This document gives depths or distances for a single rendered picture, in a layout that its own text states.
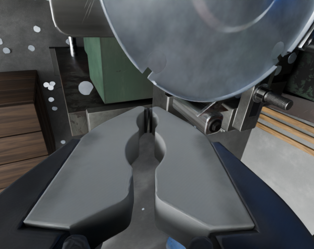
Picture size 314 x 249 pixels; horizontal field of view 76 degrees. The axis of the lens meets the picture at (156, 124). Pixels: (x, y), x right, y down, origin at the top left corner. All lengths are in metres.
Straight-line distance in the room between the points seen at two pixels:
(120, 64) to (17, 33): 0.68
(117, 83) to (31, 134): 0.43
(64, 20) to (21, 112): 0.52
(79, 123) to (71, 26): 0.24
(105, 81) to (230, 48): 0.19
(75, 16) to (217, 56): 0.15
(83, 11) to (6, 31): 0.81
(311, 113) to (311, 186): 1.24
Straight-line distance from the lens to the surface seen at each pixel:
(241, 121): 0.39
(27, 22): 0.97
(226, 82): 0.27
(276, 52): 0.33
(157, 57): 0.21
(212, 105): 0.27
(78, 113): 0.39
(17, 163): 0.78
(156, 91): 0.37
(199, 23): 0.23
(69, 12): 0.18
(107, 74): 0.34
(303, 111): 0.61
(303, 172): 1.80
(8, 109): 0.69
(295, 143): 1.43
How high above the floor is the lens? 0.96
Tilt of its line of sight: 50 degrees down
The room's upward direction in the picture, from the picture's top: 138 degrees clockwise
